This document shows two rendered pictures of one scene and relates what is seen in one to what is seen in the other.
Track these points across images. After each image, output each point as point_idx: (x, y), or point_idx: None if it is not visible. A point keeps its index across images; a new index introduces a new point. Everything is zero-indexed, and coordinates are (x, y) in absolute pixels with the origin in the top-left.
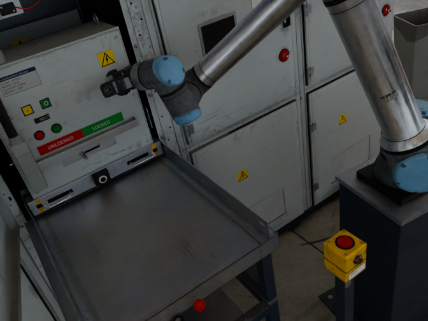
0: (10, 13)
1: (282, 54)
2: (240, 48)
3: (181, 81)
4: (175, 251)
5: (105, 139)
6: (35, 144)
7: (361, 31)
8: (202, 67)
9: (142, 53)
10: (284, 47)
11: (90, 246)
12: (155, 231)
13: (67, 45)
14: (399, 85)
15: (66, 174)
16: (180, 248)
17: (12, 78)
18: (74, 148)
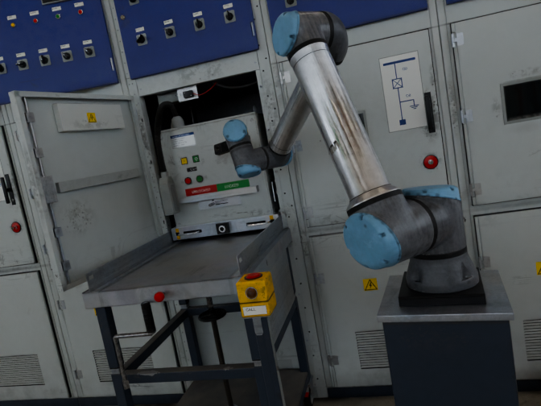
0: (188, 97)
1: (427, 160)
2: (287, 118)
3: (237, 138)
4: (192, 269)
5: (228, 195)
6: (184, 186)
7: (304, 83)
8: (272, 136)
9: (272, 135)
10: (431, 153)
11: (169, 258)
12: (202, 259)
13: (216, 121)
14: (339, 135)
15: (200, 217)
16: (196, 268)
17: (179, 137)
18: (204, 196)
